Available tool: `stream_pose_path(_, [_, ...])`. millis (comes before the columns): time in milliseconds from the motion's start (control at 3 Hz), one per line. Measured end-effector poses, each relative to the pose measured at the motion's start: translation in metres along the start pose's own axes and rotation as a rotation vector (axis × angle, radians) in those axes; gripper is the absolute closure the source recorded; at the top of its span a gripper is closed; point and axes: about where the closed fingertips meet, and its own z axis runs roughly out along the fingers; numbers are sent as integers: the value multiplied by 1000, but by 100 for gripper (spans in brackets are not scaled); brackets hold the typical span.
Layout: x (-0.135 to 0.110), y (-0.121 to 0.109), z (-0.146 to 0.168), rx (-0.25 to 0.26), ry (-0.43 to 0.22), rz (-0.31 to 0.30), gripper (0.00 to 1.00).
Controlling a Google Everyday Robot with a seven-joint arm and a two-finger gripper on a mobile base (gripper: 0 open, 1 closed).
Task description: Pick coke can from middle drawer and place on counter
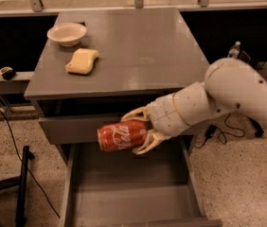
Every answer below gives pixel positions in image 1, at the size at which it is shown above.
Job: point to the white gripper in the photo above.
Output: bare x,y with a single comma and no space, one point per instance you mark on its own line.
162,114

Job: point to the red coke can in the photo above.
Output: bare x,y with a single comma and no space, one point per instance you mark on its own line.
122,135

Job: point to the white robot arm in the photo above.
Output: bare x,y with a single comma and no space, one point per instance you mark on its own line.
230,85

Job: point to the grey top drawer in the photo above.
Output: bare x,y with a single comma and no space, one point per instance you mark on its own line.
75,129

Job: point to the grey open middle drawer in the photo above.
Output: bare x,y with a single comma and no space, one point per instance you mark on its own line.
120,189

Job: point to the yellow sponge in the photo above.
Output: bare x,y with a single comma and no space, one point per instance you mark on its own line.
82,61

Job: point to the clear water bottle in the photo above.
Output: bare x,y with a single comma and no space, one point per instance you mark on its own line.
234,50

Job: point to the small black box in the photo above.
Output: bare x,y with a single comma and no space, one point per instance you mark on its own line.
245,57

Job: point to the white bowl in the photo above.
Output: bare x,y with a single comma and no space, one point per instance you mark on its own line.
67,34

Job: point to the black floor stand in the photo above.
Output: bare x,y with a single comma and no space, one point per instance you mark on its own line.
21,182

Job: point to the black yellow tape measure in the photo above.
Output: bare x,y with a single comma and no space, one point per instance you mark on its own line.
7,72

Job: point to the grey window ledge rail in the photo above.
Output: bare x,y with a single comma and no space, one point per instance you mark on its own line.
16,85

